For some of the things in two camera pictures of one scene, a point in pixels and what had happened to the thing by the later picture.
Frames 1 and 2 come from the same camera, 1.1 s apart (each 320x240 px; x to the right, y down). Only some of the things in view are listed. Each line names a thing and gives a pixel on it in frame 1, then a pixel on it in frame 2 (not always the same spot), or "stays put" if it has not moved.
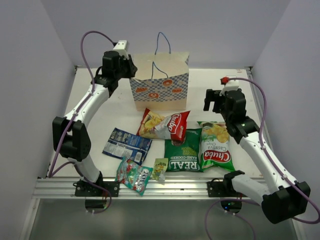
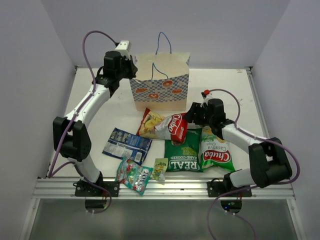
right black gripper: (210, 97) → (191, 117)
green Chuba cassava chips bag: (215, 151) stays put
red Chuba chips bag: (172, 127) stays put
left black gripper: (132, 68) stays put
